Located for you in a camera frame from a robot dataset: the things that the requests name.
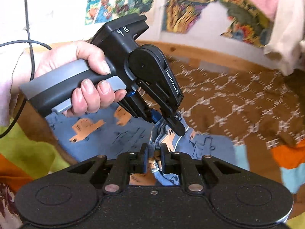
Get blue patterned kids pants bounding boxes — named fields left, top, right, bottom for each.
left=46, top=104, right=250, bottom=170

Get yellow swirl poster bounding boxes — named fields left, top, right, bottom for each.
left=162, top=0, right=217, bottom=34

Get brown PF patterned pillow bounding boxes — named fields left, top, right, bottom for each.
left=167, top=56, right=304, bottom=149

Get colourful striped bed cover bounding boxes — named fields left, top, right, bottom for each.
left=1, top=104, right=304, bottom=228

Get floral poster right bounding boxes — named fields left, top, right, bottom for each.
left=220, top=0, right=269, bottom=48

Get white hanging garment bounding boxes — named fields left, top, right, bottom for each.
left=264, top=0, right=304, bottom=76

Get wooden bed frame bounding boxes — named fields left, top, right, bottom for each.
left=26, top=40, right=273, bottom=72

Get black cable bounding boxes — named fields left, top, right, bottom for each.
left=0, top=0, right=53, bottom=139

